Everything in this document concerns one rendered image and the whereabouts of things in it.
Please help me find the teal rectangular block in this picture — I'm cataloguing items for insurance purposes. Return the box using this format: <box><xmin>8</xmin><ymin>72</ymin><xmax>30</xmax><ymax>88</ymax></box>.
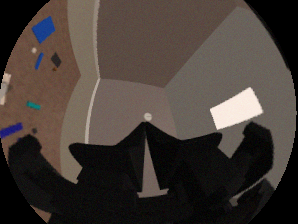
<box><xmin>25</xmin><ymin>101</ymin><xmax>40</xmax><ymax>109</ymax></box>

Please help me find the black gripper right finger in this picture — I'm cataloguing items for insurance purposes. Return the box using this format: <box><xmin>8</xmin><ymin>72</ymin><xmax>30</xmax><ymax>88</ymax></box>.
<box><xmin>145</xmin><ymin>121</ymin><xmax>222</xmax><ymax>190</ymax></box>

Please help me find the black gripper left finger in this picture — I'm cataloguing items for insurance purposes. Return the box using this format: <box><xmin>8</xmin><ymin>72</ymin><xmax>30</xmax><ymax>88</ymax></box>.
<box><xmin>68</xmin><ymin>123</ymin><xmax>145</xmax><ymax>192</ymax></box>

